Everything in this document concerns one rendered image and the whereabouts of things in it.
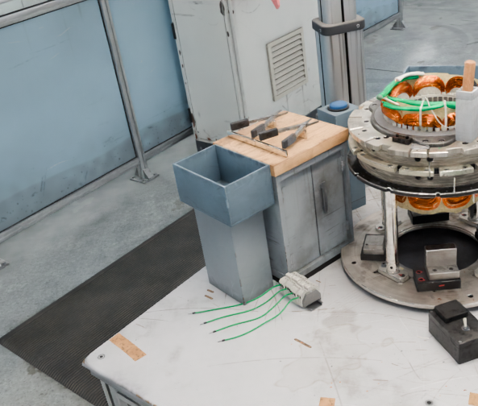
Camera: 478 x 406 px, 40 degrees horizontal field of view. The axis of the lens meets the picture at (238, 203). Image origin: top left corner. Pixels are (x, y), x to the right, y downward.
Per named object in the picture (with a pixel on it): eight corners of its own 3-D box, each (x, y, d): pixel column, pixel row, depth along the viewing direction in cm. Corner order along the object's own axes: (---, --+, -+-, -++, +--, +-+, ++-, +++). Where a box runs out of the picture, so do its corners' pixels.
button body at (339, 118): (366, 204, 160) (360, 106, 148) (343, 214, 158) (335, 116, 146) (348, 194, 166) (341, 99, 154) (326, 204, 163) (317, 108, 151)
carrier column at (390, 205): (394, 279, 129) (391, 185, 119) (384, 275, 131) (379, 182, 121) (401, 273, 131) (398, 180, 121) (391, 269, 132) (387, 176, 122)
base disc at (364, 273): (475, 337, 113) (475, 333, 113) (303, 266, 139) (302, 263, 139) (571, 234, 135) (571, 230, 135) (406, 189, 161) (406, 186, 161)
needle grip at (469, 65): (470, 99, 108) (474, 64, 105) (459, 97, 109) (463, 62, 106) (473, 95, 109) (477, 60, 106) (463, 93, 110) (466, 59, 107)
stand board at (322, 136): (275, 177, 122) (273, 166, 121) (214, 153, 136) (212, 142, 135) (349, 139, 132) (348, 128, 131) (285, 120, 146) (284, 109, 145)
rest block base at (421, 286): (413, 276, 129) (413, 268, 128) (455, 273, 128) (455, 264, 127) (417, 292, 125) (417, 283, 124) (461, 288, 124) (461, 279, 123)
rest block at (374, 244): (387, 240, 139) (386, 231, 138) (384, 254, 134) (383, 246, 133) (367, 239, 140) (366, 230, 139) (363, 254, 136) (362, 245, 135)
